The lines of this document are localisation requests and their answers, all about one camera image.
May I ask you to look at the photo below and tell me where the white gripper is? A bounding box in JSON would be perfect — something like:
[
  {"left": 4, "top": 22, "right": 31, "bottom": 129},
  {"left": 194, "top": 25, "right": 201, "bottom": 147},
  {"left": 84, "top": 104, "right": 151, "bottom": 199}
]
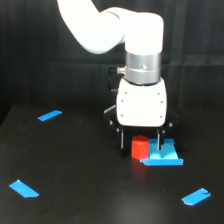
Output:
[{"left": 103, "top": 77, "right": 180, "bottom": 158}]

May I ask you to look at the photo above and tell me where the red hexagonal block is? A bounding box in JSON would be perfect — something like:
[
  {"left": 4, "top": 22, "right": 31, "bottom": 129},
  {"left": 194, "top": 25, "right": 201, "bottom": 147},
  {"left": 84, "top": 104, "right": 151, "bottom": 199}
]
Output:
[{"left": 131, "top": 135, "right": 149, "bottom": 160}]

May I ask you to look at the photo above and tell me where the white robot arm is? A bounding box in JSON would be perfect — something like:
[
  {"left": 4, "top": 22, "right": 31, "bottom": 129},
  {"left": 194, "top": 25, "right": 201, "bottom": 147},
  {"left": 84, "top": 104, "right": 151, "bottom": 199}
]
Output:
[{"left": 57, "top": 0, "right": 178, "bottom": 146}]

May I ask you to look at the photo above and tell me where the blue tape square marker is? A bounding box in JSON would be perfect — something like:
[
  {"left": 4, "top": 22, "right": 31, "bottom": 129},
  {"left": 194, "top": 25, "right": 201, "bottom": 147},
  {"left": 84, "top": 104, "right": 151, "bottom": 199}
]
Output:
[{"left": 140, "top": 138, "right": 183, "bottom": 166}]

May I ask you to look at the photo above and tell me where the blue tape strip bottom right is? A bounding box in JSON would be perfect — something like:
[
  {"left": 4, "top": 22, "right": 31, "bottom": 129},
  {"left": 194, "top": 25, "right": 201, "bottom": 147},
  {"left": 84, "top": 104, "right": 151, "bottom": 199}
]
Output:
[{"left": 181, "top": 188, "right": 211, "bottom": 206}]

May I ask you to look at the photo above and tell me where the blue tape strip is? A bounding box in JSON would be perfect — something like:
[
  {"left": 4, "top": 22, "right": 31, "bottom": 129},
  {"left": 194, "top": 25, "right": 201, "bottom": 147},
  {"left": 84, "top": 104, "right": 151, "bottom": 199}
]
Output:
[
  {"left": 181, "top": 188, "right": 211, "bottom": 206},
  {"left": 9, "top": 180, "right": 39, "bottom": 198},
  {"left": 37, "top": 110, "right": 62, "bottom": 122}
]

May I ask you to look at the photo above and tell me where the blue tape strip top left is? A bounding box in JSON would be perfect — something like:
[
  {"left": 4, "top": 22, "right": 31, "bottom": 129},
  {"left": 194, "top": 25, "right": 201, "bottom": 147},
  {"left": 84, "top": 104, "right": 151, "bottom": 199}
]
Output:
[{"left": 37, "top": 110, "right": 62, "bottom": 122}]

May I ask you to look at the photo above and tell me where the black backdrop curtain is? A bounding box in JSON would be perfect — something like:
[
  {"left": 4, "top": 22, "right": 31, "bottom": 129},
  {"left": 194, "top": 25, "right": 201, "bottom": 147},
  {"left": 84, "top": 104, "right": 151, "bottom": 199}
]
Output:
[{"left": 0, "top": 0, "right": 224, "bottom": 110}]

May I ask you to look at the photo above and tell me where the blue tape strip bottom left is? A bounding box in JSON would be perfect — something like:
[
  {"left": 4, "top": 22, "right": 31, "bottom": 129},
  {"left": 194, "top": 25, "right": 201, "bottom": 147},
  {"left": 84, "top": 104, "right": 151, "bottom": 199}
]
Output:
[{"left": 9, "top": 180, "right": 39, "bottom": 198}]

